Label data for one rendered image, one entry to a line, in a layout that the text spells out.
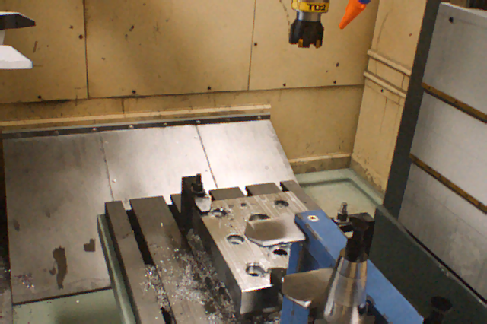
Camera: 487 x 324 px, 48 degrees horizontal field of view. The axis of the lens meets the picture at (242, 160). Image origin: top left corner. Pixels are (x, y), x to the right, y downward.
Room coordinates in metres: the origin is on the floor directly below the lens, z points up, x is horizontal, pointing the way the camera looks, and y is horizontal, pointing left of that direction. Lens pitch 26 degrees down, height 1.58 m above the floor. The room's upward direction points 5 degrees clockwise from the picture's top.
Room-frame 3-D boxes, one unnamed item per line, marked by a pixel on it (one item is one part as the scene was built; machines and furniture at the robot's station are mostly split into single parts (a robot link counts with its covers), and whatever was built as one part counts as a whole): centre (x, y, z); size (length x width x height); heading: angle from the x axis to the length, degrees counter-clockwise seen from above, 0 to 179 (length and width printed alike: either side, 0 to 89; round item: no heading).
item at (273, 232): (0.57, -0.04, 1.21); 0.07 x 0.05 x 0.01; 113
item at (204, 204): (1.02, 0.09, 0.97); 0.13 x 0.03 x 0.15; 23
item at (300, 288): (0.47, -0.09, 1.21); 0.07 x 0.05 x 0.01; 113
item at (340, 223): (0.94, -0.21, 0.97); 0.13 x 0.03 x 0.15; 113
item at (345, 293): (0.42, -0.11, 1.26); 0.04 x 0.04 x 0.07
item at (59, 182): (1.37, 0.19, 0.75); 0.89 x 0.67 x 0.26; 113
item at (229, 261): (0.90, -0.07, 0.96); 0.29 x 0.23 x 0.05; 23
